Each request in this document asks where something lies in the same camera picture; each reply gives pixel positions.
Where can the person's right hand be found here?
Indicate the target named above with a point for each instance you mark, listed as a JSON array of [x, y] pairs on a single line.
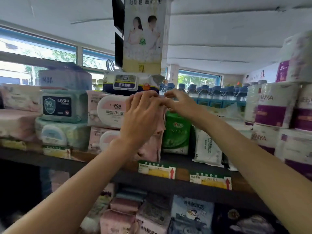
[[185, 104]]

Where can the person's left hand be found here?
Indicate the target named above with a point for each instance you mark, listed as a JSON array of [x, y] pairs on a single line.
[[141, 119]]

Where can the pink wipes pack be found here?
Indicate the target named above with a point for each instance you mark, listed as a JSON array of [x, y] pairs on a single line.
[[151, 151], [109, 112]]

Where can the green wipes packets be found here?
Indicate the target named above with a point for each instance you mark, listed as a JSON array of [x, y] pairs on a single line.
[[176, 136]]

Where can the navy kitchen wipes pack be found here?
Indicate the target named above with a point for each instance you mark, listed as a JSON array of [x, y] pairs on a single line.
[[146, 81]]

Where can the white baby wipes packets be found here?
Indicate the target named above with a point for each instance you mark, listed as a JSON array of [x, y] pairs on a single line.
[[224, 112]]

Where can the teal Liyou wipes pack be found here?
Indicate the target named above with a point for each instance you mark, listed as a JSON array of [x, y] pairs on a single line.
[[78, 107]]

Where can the dark metal shelf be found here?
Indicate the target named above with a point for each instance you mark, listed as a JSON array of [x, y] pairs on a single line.
[[158, 186]]

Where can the teal lidded wipes pack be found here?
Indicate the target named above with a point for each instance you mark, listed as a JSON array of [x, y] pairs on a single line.
[[73, 136]]

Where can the person's right forearm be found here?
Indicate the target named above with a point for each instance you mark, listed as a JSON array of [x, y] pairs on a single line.
[[263, 173]]

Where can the person's left forearm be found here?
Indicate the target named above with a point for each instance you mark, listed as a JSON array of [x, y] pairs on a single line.
[[68, 197]]

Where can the blue framed window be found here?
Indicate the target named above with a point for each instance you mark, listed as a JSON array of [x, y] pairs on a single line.
[[36, 51], [197, 80]]

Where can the row of blue-capped water bottles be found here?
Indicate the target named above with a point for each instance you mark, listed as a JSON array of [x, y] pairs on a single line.
[[214, 92]]

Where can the grey electric fan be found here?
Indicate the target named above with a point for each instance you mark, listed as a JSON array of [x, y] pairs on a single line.
[[110, 65]]

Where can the pillar poster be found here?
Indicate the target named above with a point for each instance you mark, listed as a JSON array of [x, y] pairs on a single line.
[[146, 34]]

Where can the stack of purple-label toilet rolls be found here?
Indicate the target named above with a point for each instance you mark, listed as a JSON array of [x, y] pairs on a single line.
[[270, 112]]

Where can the large pale blue tissue pack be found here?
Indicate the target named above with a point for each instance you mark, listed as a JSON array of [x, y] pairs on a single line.
[[63, 79]]

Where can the row of pale tissue packs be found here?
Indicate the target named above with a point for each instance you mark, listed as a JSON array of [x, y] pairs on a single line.
[[190, 212]]

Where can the stack of pink tissue packs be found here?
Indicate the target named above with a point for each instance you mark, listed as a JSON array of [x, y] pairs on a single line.
[[19, 124]]

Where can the black wall monitor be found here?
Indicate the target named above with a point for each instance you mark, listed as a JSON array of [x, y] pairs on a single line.
[[118, 12], [119, 51]]

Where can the wall poster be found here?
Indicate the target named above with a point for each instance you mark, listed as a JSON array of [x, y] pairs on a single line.
[[268, 73]]

